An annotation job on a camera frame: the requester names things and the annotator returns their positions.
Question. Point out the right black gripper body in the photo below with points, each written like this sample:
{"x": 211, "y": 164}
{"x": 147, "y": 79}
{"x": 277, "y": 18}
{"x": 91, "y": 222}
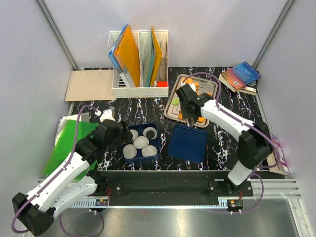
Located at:
{"x": 185, "y": 113}

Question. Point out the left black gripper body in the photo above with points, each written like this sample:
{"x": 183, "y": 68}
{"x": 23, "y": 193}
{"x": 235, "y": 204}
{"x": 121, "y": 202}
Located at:
{"x": 116, "y": 141}

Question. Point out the black round cookie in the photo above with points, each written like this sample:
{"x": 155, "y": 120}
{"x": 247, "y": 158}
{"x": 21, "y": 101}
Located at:
{"x": 150, "y": 134}

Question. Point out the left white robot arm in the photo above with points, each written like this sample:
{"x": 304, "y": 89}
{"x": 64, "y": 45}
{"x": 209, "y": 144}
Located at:
{"x": 72, "y": 179}

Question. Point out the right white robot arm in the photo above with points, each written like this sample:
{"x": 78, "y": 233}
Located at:
{"x": 254, "y": 141}

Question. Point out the white paper cup top-left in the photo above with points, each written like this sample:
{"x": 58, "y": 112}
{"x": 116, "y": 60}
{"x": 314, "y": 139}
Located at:
{"x": 135, "y": 134}

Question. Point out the white paper cup bottom-left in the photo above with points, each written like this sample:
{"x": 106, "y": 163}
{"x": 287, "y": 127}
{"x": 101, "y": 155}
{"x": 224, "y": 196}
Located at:
{"x": 129, "y": 151}

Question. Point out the white paper cup centre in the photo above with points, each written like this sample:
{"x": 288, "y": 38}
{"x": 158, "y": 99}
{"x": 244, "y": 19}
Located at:
{"x": 141, "y": 142}

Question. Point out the green round cookie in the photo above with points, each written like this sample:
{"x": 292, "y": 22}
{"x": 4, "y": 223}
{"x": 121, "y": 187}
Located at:
{"x": 175, "y": 101}

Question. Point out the metal baking tray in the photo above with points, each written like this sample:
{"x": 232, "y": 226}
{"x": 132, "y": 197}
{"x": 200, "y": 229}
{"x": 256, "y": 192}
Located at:
{"x": 202, "y": 85}

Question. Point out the blue cookie tin box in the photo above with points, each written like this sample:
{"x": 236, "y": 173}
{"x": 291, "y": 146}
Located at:
{"x": 155, "y": 142}

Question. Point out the black marble mat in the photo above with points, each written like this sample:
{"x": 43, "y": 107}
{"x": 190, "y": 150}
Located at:
{"x": 221, "y": 149}

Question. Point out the white paper cup top-right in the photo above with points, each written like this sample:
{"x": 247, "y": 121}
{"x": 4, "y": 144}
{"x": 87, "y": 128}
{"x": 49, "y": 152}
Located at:
{"x": 148, "y": 129}

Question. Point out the blue tin lid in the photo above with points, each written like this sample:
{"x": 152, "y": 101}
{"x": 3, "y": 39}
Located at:
{"x": 187, "y": 143}

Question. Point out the white paper cup bottom-right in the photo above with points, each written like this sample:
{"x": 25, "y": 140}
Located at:
{"x": 149, "y": 151}

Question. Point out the red small box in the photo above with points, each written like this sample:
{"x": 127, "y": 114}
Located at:
{"x": 162, "y": 84}

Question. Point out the white file organizer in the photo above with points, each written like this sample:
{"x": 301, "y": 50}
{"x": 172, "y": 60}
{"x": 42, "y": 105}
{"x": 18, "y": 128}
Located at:
{"x": 119, "y": 88}

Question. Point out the green folder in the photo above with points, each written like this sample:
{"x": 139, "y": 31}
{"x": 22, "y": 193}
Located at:
{"x": 65, "y": 143}

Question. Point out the blue cover book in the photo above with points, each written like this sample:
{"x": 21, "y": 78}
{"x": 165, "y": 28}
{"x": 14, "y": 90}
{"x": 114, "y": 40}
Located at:
{"x": 241, "y": 75}

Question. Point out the beige clipboard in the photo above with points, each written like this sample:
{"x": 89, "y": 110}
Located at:
{"x": 90, "y": 85}

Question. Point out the orange folder right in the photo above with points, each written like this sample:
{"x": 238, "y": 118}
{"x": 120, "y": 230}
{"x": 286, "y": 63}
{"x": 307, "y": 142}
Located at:
{"x": 157, "y": 60}

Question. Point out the orange folder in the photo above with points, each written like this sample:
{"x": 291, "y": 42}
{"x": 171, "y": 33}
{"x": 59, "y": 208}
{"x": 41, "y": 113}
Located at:
{"x": 126, "y": 54}
{"x": 157, "y": 60}

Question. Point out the lower paperback book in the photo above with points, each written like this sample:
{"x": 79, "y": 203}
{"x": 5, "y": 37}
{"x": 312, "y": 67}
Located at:
{"x": 250, "y": 89}

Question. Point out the orange folder left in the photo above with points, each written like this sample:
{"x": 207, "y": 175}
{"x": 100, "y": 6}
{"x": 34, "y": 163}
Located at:
{"x": 126, "y": 54}

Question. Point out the purple book at right edge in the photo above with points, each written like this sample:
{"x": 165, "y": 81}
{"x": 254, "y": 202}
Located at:
{"x": 282, "y": 167}

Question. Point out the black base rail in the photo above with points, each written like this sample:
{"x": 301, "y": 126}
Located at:
{"x": 170, "y": 189}

